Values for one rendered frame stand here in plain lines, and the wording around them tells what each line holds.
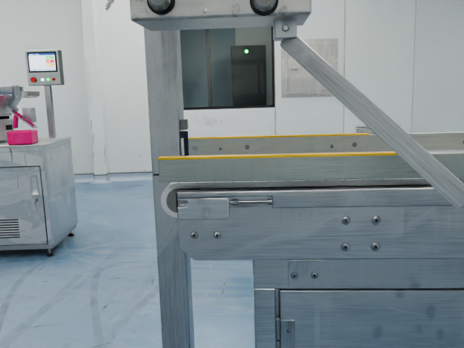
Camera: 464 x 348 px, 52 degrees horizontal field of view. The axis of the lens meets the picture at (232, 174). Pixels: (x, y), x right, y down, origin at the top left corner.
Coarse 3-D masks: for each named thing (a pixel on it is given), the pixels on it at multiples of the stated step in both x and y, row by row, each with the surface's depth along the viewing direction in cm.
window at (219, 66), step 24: (192, 48) 569; (216, 48) 569; (240, 48) 570; (264, 48) 570; (192, 72) 573; (216, 72) 574; (240, 72) 575; (264, 72) 575; (192, 96) 578; (216, 96) 579; (240, 96) 579; (264, 96) 580
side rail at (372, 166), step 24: (168, 168) 64; (192, 168) 63; (216, 168) 63; (240, 168) 63; (264, 168) 63; (288, 168) 63; (312, 168) 62; (336, 168) 62; (360, 168) 62; (384, 168) 62; (408, 168) 62; (456, 168) 61
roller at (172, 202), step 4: (180, 188) 66; (184, 188) 67; (188, 188) 68; (192, 188) 70; (196, 188) 72; (172, 192) 65; (176, 192) 65; (168, 196) 65; (172, 196) 65; (176, 196) 65; (168, 200) 66; (172, 200) 66; (176, 200) 65; (168, 204) 66; (172, 204) 66; (176, 204) 65; (168, 208) 66; (172, 208) 66; (176, 208) 66; (176, 212) 66
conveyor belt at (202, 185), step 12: (288, 180) 65; (300, 180) 65; (312, 180) 65; (324, 180) 64; (336, 180) 64; (348, 180) 64; (360, 180) 64; (372, 180) 64; (384, 180) 64; (396, 180) 64; (408, 180) 64; (420, 180) 64; (168, 192) 66
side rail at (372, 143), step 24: (192, 144) 90; (216, 144) 90; (240, 144) 90; (264, 144) 89; (288, 144) 89; (312, 144) 89; (336, 144) 89; (360, 144) 88; (384, 144) 88; (432, 144) 88; (456, 144) 87
